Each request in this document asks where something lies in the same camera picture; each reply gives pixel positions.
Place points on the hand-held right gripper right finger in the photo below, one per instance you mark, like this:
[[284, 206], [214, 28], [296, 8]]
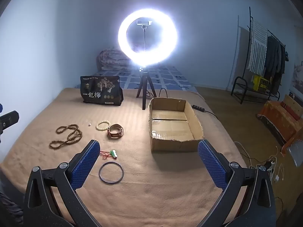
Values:
[[210, 163]]

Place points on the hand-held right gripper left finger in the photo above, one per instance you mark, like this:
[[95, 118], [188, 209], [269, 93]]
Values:
[[86, 165]]

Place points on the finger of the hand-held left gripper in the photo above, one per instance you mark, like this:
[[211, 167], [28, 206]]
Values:
[[9, 118]]

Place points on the thin round bangle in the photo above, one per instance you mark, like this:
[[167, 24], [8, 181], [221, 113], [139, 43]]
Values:
[[111, 162]]

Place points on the cardboard box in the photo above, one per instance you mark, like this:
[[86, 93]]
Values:
[[175, 144]]

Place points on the white power strip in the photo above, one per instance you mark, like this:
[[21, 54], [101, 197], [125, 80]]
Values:
[[271, 164]]

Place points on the tan ribbed blanket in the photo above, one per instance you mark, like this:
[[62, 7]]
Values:
[[142, 189]]

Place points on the dark printed snack bag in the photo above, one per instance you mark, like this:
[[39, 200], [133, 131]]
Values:
[[101, 94]]

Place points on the dark cloth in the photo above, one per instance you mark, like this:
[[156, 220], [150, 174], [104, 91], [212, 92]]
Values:
[[9, 208]]

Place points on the yellow box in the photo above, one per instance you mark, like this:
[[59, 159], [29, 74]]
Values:
[[260, 84]]

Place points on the black tripod stand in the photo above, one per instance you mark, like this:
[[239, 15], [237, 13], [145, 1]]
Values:
[[144, 87]]

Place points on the blue checked bed sheet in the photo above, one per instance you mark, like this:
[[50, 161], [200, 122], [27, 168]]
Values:
[[165, 75]]

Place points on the wooden board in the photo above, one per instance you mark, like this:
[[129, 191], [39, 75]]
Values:
[[293, 104]]

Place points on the folded floral quilt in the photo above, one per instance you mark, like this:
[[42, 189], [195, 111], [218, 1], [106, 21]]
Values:
[[106, 59]]

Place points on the dark hanging clothes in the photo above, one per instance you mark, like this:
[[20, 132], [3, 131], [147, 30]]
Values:
[[274, 59]]

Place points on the striped towel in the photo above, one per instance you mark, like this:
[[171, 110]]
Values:
[[258, 47]]

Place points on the black metal clothes rack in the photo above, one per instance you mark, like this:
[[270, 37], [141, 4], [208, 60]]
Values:
[[250, 19]]

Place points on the wall picture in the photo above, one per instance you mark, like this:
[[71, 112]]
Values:
[[298, 75]]

